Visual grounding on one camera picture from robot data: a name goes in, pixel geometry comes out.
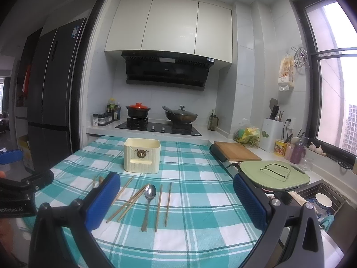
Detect wok with glass lid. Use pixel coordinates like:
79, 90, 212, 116
162, 105, 198, 124

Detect wooden cutting board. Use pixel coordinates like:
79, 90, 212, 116
214, 142, 261, 162

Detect yellow printed mug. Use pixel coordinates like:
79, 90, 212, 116
274, 140, 287, 157

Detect cream utensil holder box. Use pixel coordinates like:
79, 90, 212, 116
124, 138, 161, 174

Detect sauce bottles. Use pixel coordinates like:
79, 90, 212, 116
106, 98, 121, 121

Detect purple bottle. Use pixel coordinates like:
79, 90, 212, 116
290, 138, 306, 165

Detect black range hood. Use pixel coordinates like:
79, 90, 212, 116
122, 50, 215, 91

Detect hanging wire rack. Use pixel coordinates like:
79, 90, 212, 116
291, 47, 310, 70

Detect white knife block holder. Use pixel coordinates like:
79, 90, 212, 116
259, 97, 285, 153

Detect bag of sponges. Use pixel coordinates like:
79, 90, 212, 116
233, 118, 261, 148

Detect white upper cabinets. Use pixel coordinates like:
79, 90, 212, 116
105, 0, 233, 63

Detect teal plaid tablecloth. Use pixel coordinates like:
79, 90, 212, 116
36, 136, 262, 267

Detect window frame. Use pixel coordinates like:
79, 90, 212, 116
293, 0, 356, 170

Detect steel spoon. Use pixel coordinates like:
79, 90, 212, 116
141, 184, 157, 232

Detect glass teapot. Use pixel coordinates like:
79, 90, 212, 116
208, 112, 219, 131

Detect spice jar rack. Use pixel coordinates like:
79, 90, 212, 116
91, 113, 113, 126

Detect black gas cooktop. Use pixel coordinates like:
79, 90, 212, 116
116, 118, 201, 136

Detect dark refrigerator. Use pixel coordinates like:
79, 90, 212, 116
27, 18, 86, 173

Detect black pot orange lid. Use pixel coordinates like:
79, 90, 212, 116
126, 103, 150, 119

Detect blue white bowl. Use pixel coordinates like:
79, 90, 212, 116
315, 193, 332, 214

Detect hanging noodle bag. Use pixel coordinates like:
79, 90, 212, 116
278, 54, 295, 92

